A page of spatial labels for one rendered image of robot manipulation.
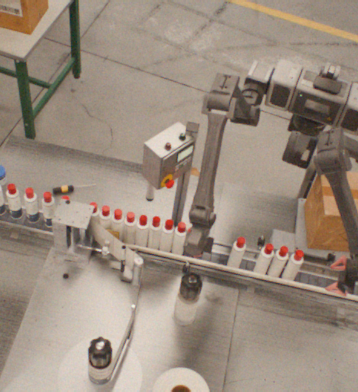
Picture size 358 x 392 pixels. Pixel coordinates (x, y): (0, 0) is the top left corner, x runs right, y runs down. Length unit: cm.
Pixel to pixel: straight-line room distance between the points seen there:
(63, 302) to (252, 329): 77
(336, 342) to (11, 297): 133
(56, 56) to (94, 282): 252
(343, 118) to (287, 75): 27
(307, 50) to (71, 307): 323
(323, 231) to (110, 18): 294
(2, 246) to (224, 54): 271
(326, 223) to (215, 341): 67
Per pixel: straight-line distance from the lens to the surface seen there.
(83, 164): 297
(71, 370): 240
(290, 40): 515
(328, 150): 207
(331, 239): 277
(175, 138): 223
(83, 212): 242
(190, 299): 233
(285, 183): 412
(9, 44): 366
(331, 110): 249
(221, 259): 266
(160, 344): 246
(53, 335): 247
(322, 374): 259
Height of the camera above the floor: 314
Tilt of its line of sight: 53 degrees down
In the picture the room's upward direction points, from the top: 10 degrees clockwise
